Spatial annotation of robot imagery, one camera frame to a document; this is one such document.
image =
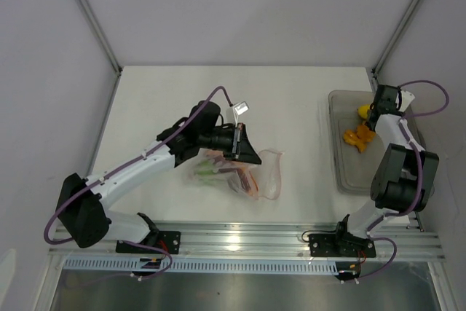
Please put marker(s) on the aluminium rail frame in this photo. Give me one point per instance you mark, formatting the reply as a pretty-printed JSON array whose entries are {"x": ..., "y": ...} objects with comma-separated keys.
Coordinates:
[{"x": 284, "y": 241}]

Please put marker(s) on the clear plastic food tray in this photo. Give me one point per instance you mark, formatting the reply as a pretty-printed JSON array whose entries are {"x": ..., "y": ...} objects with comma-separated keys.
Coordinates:
[{"x": 354, "y": 170}]

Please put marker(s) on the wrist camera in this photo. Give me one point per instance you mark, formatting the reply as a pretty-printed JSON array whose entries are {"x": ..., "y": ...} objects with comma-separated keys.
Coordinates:
[
  {"x": 404, "y": 100},
  {"x": 234, "y": 112}
]

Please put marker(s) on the clear zip top bag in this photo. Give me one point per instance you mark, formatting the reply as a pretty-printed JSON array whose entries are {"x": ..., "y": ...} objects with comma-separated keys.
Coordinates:
[{"x": 267, "y": 175}]

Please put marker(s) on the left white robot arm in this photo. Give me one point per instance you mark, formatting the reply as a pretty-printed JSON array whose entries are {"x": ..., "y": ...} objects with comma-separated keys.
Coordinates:
[{"x": 84, "y": 205}]

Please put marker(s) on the green toy lime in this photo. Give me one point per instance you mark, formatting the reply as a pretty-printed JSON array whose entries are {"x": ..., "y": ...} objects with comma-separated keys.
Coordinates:
[{"x": 204, "y": 169}]

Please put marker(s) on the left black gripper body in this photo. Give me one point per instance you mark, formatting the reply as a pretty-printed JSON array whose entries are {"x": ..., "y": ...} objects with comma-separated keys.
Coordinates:
[{"x": 226, "y": 140}]

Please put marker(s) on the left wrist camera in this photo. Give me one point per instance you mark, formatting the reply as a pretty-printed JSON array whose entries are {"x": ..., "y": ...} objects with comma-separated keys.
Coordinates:
[{"x": 234, "y": 112}]

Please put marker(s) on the yellow toy mango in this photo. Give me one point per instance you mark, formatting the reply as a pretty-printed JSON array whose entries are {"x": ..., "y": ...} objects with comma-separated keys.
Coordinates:
[{"x": 364, "y": 111}]

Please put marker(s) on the slotted cable duct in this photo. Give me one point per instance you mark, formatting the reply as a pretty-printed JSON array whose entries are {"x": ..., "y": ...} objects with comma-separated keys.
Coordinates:
[{"x": 269, "y": 267}]

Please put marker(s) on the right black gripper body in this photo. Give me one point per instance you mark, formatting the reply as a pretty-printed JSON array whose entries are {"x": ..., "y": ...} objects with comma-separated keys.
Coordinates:
[{"x": 368, "y": 124}]

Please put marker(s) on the left corner frame post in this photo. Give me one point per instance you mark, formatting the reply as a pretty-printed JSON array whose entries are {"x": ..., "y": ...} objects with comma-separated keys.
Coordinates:
[{"x": 97, "y": 31}]

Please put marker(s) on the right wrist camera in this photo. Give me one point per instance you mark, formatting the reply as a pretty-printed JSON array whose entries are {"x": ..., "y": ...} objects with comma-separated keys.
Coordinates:
[{"x": 404, "y": 100}]

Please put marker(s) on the corner frame post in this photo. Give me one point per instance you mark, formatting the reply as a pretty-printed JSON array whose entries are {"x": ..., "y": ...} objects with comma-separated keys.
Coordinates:
[
  {"x": 402, "y": 26},
  {"x": 97, "y": 31}
]

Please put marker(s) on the right corner frame post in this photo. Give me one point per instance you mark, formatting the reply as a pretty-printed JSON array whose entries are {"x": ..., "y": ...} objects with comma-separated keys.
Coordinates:
[{"x": 402, "y": 26}]

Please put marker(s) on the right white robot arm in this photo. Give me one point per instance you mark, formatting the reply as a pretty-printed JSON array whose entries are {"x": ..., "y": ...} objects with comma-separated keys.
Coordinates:
[{"x": 404, "y": 177}]

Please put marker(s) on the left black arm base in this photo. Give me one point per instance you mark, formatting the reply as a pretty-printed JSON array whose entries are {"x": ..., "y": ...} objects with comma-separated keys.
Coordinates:
[{"x": 168, "y": 241}]

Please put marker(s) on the red toy meat slice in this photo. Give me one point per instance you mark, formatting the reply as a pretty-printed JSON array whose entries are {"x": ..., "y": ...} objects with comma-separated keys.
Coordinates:
[{"x": 241, "y": 180}]

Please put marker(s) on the orange toy food piece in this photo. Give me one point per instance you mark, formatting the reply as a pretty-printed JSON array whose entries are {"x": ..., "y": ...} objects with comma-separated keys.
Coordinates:
[{"x": 359, "y": 137}]

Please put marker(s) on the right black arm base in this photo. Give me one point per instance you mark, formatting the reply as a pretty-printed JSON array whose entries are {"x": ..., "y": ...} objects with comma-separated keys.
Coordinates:
[{"x": 339, "y": 243}]

